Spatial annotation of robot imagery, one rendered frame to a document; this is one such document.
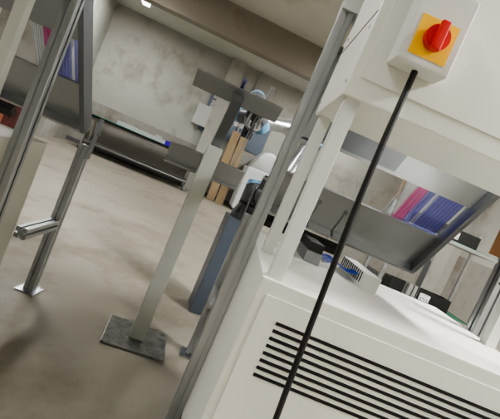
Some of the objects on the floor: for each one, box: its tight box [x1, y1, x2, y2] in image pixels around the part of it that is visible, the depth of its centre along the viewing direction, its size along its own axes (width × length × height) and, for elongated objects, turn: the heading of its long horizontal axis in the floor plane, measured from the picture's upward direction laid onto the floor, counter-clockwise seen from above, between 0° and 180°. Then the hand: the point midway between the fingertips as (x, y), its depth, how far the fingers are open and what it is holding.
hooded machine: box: [229, 153, 277, 210], centre depth 882 cm, size 67×57×134 cm
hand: (251, 130), depth 175 cm, fingers closed, pressing on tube
